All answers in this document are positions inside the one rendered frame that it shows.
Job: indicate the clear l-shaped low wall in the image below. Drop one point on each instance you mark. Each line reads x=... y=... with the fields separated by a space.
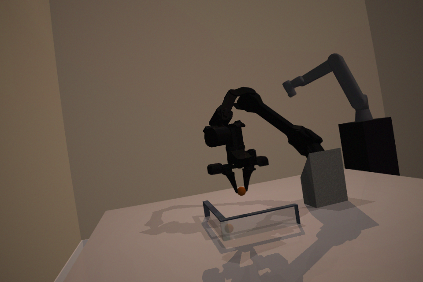
x=254 y=224

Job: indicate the brown ball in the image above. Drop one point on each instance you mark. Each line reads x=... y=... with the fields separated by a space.
x=241 y=191

